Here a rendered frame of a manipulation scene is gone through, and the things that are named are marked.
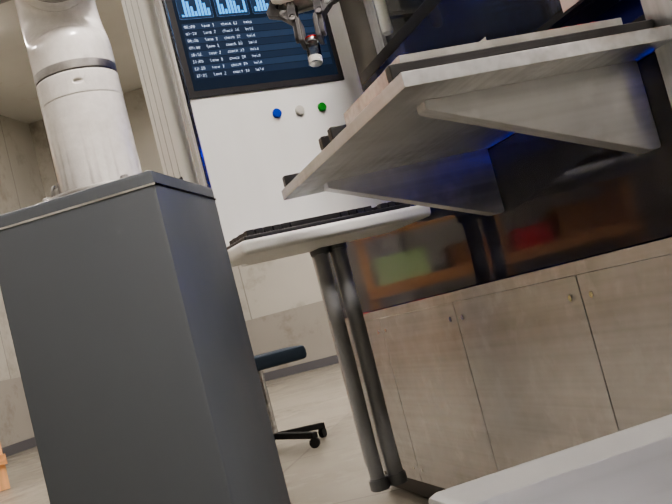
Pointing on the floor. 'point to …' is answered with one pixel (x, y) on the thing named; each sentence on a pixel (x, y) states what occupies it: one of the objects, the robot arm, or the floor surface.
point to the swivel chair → (269, 397)
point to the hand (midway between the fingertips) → (310, 31)
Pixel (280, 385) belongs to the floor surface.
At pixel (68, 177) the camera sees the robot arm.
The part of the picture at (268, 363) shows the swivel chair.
